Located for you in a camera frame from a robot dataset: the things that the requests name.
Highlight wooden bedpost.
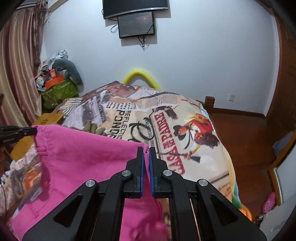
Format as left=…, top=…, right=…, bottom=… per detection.
left=203, top=96, right=215, bottom=114

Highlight pink slipper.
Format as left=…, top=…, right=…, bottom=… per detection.
left=262, top=192, right=276, bottom=214

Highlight grey plush toy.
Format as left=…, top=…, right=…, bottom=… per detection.
left=52, top=59, right=83, bottom=85

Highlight large black wall television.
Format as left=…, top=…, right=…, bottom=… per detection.
left=102, top=0, right=169, bottom=19

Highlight small black wall monitor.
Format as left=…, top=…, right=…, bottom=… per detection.
left=117, top=11, right=155, bottom=39

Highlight pink pants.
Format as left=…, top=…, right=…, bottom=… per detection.
left=11, top=125, right=169, bottom=240

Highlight white cabinet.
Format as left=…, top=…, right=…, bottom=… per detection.
left=259, top=148, right=296, bottom=235

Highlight printed newspaper-pattern bed blanket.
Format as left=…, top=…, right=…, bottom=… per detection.
left=1, top=83, right=251, bottom=217

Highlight orange box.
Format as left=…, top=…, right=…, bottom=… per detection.
left=44, top=75, right=64, bottom=89

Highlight striped pink curtain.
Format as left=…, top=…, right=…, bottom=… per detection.
left=1, top=1, right=47, bottom=127

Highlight olive green pants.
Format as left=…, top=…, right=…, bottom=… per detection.
left=70, top=120, right=107, bottom=136

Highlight white wall socket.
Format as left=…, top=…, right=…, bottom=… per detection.
left=228, top=95, right=235, bottom=102

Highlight wooden door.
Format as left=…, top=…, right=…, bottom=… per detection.
left=266, top=15, right=295, bottom=141

